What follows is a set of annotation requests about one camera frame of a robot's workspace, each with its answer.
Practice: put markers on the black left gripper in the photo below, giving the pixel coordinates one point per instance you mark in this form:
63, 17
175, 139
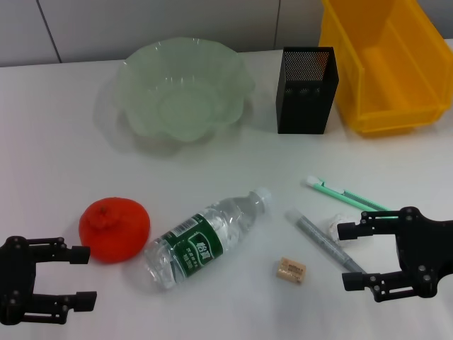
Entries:
16, 269

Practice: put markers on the green glass fruit bowl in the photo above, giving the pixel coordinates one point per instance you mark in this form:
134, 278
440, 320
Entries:
184, 106

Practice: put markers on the black mesh pen holder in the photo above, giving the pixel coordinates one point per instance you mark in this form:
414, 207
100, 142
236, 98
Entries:
304, 113

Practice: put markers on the small beige eraser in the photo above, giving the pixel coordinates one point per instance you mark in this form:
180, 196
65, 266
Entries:
290, 270

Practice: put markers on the red-orange orange fruit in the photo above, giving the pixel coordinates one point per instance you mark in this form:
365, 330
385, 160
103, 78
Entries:
113, 230

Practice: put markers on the grey marker pen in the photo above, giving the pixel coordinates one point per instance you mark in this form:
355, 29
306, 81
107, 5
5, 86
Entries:
318, 233

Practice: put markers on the mint green utility knife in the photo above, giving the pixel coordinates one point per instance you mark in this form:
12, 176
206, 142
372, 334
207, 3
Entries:
332, 190

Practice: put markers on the white paper ball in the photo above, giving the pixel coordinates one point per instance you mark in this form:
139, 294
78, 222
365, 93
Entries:
336, 217

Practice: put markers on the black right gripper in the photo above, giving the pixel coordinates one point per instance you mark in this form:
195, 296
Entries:
424, 251

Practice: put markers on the yellow plastic bin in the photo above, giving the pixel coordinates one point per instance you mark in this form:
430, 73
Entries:
389, 88

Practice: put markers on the clear green-label water bottle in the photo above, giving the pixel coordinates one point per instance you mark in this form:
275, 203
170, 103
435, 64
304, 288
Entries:
198, 244

